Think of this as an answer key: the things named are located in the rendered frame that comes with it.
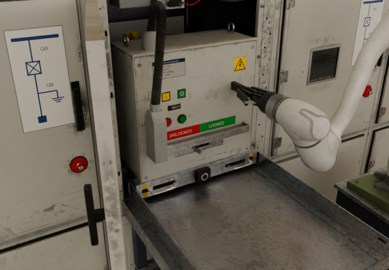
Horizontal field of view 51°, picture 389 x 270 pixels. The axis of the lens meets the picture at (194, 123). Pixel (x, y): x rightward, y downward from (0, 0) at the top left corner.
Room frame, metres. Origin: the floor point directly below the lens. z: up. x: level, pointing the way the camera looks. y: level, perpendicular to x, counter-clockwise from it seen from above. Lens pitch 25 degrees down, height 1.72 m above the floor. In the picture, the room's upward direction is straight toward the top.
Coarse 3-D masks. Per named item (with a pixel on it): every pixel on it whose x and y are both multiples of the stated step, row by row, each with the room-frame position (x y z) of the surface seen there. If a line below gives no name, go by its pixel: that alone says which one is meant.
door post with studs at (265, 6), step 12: (264, 0) 1.55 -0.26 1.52; (264, 12) 1.55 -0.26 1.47; (264, 24) 1.55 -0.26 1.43; (264, 36) 1.55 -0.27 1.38; (264, 48) 1.55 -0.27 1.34; (264, 60) 1.55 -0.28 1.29; (264, 72) 1.55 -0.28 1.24; (264, 84) 1.56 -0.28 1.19; (252, 120) 1.54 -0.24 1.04; (264, 120) 1.56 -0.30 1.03; (252, 132) 1.54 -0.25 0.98; (264, 132) 1.57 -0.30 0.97; (252, 144) 1.53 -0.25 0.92
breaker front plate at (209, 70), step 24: (216, 48) 1.39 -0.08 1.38; (240, 48) 1.44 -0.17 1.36; (144, 72) 1.26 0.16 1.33; (192, 72) 1.34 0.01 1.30; (216, 72) 1.39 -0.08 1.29; (240, 72) 1.44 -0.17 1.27; (144, 96) 1.25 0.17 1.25; (192, 96) 1.34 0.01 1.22; (216, 96) 1.39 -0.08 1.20; (144, 120) 1.25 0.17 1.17; (192, 120) 1.34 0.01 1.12; (240, 120) 1.45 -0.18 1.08; (144, 144) 1.25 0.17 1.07; (168, 144) 1.29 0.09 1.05; (216, 144) 1.39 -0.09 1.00; (240, 144) 1.45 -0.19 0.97; (144, 168) 1.24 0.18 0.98; (168, 168) 1.29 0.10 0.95
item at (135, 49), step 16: (192, 32) 1.59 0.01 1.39; (208, 32) 1.59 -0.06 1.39; (224, 32) 1.59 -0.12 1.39; (112, 48) 1.40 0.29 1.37; (128, 48) 1.34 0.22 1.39; (176, 48) 1.32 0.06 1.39; (192, 48) 1.34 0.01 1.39; (256, 48) 1.48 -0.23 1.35; (112, 64) 1.42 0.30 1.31; (128, 64) 1.28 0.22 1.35; (128, 80) 1.29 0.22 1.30; (128, 96) 1.30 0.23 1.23; (128, 112) 1.31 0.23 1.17; (128, 128) 1.32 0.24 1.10; (128, 144) 1.33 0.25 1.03; (128, 160) 1.34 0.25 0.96
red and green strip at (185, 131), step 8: (216, 120) 1.39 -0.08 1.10; (224, 120) 1.41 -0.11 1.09; (232, 120) 1.43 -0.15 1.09; (184, 128) 1.33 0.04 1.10; (192, 128) 1.34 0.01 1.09; (200, 128) 1.36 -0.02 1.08; (208, 128) 1.38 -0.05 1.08; (168, 136) 1.29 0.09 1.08; (176, 136) 1.31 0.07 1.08; (184, 136) 1.33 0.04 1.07
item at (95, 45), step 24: (96, 0) 1.08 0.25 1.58; (96, 24) 0.75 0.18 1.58; (96, 48) 0.63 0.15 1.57; (96, 72) 0.63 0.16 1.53; (96, 96) 0.63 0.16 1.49; (96, 120) 0.62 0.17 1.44; (96, 216) 0.66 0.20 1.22; (120, 216) 0.63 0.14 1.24; (96, 240) 0.65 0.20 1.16; (120, 240) 0.63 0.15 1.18; (120, 264) 0.63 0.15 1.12
